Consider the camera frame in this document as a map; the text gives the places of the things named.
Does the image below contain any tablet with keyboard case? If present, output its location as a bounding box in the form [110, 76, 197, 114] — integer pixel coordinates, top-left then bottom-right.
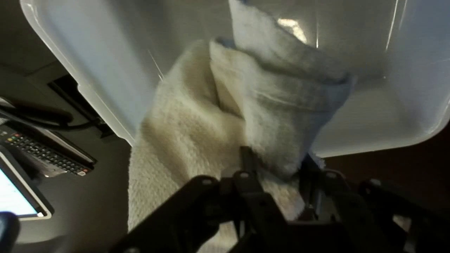
[0, 124, 97, 223]

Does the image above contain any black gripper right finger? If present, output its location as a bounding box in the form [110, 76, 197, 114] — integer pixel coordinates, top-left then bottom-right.
[300, 159, 450, 253]

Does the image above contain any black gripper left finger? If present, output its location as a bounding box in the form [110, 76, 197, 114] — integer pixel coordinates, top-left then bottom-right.
[110, 145, 293, 253]

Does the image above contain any black cable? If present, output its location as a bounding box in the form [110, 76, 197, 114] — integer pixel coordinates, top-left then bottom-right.
[0, 75, 114, 138]

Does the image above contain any white towel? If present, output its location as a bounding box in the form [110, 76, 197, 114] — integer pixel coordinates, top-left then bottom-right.
[125, 0, 356, 253]

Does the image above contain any clear plastic bin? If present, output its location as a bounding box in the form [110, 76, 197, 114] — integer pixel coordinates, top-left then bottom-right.
[18, 0, 450, 161]

